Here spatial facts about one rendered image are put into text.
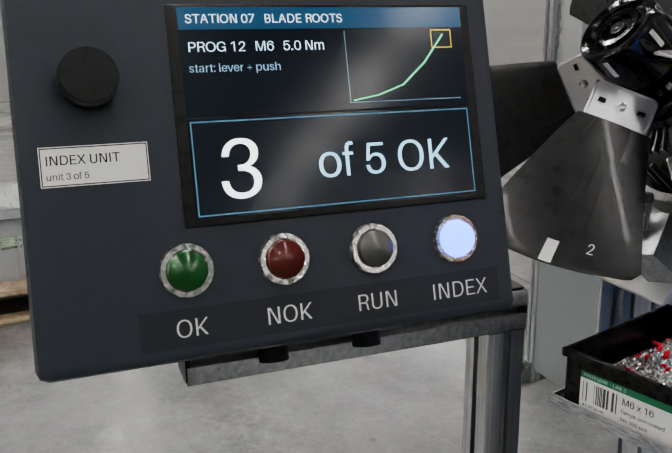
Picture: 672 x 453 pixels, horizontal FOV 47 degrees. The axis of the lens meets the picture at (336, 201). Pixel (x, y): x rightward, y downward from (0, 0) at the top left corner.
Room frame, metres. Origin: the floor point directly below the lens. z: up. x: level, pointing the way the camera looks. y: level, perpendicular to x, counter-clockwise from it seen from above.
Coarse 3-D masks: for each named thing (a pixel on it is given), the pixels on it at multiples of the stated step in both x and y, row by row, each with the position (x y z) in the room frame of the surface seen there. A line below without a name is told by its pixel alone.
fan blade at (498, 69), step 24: (504, 72) 1.28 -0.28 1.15; (528, 72) 1.24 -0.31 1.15; (552, 72) 1.21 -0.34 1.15; (504, 96) 1.27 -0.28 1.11; (528, 96) 1.24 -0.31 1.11; (552, 96) 1.21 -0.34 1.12; (504, 120) 1.26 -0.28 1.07; (528, 120) 1.24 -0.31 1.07; (552, 120) 1.21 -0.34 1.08; (504, 144) 1.26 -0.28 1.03; (528, 144) 1.23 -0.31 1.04; (504, 168) 1.25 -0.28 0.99
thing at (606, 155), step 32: (576, 128) 1.06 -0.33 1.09; (608, 128) 1.05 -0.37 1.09; (544, 160) 1.04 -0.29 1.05; (576, 160) 1.02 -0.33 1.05; (608, 160) 1.02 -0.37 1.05; (640, 160) 1.02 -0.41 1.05; (512, 192) 1.02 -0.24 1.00; (544, 192) 1.01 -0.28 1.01; (576, 192) 0.99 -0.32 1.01; (608, 192) 0.99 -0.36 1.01; (640, 192) 0.98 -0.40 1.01; (512, 224) 0.99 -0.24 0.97; (544, 224) 0.98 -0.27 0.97; (576, 224) 0.96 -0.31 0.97; (608, 224) 0.96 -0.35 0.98; (640, 224) 0.95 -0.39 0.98; (576, 256) 0.93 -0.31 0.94; (608, 256) 0.92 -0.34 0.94; (640, 256) 0.92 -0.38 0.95
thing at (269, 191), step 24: (192, 120) 0.38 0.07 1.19; (216, 120) 0.38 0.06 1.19; (240, 120) 0.39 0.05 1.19; (264, 120) 0.39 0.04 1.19; (192, 144) 0.38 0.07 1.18; (216, 144) 0.38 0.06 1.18; (240, 144) 0.38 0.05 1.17; (264, 144) 0.39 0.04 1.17; (192, 168) 0.37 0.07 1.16; (216, 168) 0.38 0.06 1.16; (240, 168) 0.38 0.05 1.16; (264, 168) 0.39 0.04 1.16; (288, 168) 0.39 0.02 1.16; (216, 192) 0.37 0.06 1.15; (240, 192) 0.38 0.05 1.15; (264, 192) 0.38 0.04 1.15; (288, 192) 0.39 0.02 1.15; (216, 216) 0.37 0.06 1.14
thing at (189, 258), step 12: (168, 252) 0.36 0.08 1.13; (180, 252) 0.36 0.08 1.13; (192, 252) 0.36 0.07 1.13; (204, 252) 0.36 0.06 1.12; (168, 264) 0.35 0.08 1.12; (180, 264) 0.35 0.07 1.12; (192, 264) 0.35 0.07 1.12; (204, 264) 0.36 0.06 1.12; (168, 276) 0.35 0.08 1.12; (180, 276) 0.35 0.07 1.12; (192, 276) 0.35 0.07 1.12; (204, 276) 0.36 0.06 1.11; (168, 288) 0.35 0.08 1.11; (180, 288) 0.35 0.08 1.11; (192, 288) 0.35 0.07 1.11; (204, 288) 0.36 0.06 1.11
